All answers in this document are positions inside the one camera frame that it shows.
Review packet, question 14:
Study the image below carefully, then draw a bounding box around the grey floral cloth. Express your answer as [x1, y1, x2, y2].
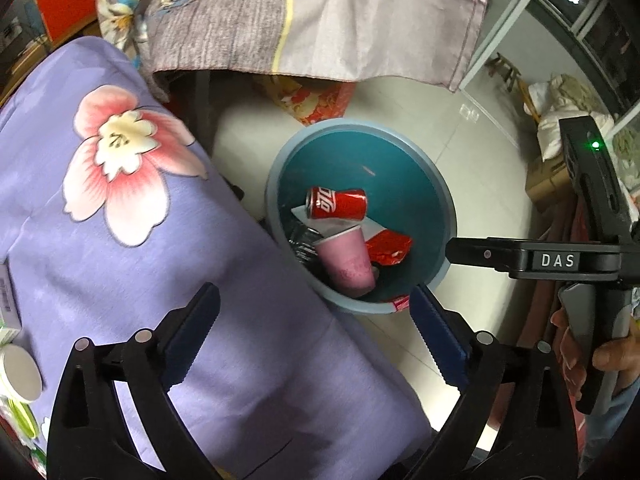
[95, 0, 496, 93]

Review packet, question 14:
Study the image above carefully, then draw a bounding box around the orange board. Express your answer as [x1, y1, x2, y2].
[30, 0, 101, 43]

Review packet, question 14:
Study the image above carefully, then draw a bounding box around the purple floral blanket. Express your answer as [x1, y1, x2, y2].
[0, 35, 433, 480]

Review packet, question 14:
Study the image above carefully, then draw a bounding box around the person's right forearm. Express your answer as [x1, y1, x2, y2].
[580, 385, 640, 463]

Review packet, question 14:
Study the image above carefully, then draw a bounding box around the green white medicine box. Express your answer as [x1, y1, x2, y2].
[0, 255, 23, 346]

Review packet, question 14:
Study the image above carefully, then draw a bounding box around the dark red cloth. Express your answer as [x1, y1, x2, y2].
[525, 200, 596, 441]

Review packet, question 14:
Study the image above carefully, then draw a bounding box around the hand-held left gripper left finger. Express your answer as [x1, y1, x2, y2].
[45, 282, 223, 480]

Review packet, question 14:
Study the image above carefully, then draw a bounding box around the teal plastic bin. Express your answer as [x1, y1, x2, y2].
[265, 117, 457, 316]

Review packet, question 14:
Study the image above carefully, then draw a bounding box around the white round lid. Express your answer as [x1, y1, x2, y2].
[0, 345, 43, 406]

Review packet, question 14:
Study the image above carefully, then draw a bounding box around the red patterned bag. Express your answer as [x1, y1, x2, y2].
[260, 75, 357, 127]

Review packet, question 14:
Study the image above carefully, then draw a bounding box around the red cola can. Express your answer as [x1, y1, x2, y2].
[305, 186, 368, 221]

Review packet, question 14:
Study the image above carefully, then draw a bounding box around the pink paper cup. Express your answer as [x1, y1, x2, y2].
[314, 225, 377, 297]

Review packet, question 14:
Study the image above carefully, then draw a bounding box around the white cloth pile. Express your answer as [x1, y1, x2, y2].
[522, 74, 616, 161]

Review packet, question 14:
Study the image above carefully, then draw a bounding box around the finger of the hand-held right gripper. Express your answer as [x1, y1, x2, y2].
[444, 236, 621, 281]

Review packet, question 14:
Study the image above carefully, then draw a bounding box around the wooden stool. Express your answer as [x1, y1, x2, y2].
[487, 52, 523, 92]

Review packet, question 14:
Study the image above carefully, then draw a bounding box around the person's right hand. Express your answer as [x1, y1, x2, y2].
[550, 307, 640, 401]

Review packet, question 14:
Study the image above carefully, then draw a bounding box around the black wrapper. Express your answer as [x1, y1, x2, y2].
[287, 220, 326, 273]

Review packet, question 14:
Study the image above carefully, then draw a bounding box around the cardboard box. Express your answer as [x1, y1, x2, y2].
[525, 152, 581, 206]

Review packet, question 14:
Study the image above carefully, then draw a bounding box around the red snack wrapper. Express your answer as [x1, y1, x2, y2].
[364, 228, 413, 267]

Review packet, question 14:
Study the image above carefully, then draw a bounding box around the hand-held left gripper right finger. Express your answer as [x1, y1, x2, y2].
[407, 284, 581, 480]

